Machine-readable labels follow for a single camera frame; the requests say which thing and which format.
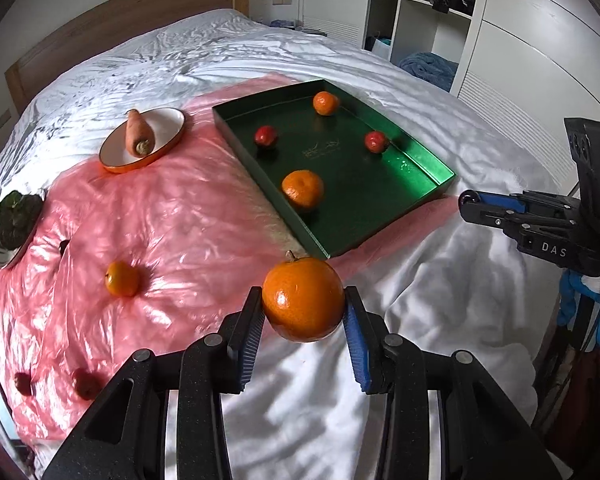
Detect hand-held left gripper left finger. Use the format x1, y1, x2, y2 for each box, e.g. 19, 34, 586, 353
42, 286, 266, 480

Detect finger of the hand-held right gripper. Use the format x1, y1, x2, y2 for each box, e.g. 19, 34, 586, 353
459, 190, 528, 211
462, 209, 526, 236

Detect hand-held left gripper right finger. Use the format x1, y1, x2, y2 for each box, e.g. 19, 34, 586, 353
342, 286, 573, 480

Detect orange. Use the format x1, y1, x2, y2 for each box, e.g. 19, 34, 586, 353
261, 251, 346, 344
281, 169, 325, 209
313, 91, 341, 117
104, 260, 141, 297

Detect green metal tray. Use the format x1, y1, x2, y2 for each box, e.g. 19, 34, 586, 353
212, 79, 456, 261

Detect person's right hand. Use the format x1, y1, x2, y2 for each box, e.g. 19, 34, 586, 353
559, 271, 600, 349

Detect pink plastic sheet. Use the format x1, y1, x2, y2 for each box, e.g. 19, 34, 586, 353
0, 74, 458, 441

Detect blue folded blanket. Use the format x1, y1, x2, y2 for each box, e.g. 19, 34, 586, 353
397, 51, 458, 92

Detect white wardrobe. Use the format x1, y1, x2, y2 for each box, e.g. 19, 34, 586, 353
300, 0, 600, 201

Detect orange rimmed white plate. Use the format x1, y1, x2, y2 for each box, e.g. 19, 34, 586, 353
99, 108, 186, 175

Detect carrot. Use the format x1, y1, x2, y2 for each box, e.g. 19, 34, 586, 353
126, 109, 155, 157

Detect grey patterned plate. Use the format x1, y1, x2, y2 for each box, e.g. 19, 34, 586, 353
0, 187, 48, 268

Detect dark leafy greens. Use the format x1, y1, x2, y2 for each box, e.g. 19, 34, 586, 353
0, 191, 45, 250

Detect wooden headboard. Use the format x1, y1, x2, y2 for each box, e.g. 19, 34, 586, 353
4, 0, 251, 116

